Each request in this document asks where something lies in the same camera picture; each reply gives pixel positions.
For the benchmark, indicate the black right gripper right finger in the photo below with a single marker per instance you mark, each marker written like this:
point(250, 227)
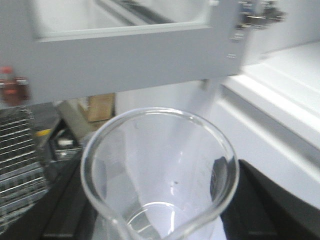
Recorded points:
point(263, 210)

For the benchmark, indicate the white cabinet door frame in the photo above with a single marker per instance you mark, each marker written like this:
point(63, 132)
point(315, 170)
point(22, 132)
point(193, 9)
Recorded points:
point(93, 62)

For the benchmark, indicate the clear glass beaker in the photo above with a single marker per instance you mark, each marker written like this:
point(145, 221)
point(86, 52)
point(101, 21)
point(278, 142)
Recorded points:
point(159, 174)

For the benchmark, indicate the white cabinet shelf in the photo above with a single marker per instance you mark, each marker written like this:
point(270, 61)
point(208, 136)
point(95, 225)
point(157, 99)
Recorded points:
point(271, 113)

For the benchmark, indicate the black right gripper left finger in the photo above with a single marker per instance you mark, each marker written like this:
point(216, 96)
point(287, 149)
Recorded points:
point(63, 213)

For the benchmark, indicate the brown reagent bottles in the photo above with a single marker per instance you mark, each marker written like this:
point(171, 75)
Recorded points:
point(13, 89)

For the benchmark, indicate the wire mesh rack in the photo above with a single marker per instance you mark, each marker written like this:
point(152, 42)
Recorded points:
point(22, 175)

